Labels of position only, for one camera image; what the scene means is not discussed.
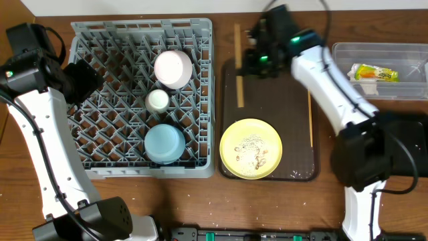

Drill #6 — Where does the cream white cup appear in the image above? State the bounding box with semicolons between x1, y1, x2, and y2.
145;89;170;114

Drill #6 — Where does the foil snack wrapper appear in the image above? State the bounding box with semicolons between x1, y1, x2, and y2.
347;64;399;95

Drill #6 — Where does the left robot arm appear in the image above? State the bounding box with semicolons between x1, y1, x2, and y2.
1;23;160;240

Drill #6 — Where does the light blue bowl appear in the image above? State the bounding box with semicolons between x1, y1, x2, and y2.
144;124;185;165

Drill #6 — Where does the yellow plate with crumbs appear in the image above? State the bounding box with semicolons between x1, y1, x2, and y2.
219;118;283;180

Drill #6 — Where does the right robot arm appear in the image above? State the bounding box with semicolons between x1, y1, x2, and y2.
240;5;392;240

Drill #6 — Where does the dark brown serving tray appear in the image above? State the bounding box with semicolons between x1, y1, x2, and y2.
221;59;320;182

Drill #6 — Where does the clear plastic waste bin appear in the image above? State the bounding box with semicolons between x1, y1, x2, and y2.
332;42;427;100

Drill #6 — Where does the black waste bin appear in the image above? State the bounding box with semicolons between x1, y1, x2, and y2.
380;112;427;177

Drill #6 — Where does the grey plastic dish rack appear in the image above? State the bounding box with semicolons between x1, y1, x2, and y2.
68;18;215;179

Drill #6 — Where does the wooden chopstick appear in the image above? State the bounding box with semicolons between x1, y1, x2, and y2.
308;90;314;148
234;23;245;108

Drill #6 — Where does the pink plate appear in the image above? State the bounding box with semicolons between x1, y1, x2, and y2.
154;50;193;89

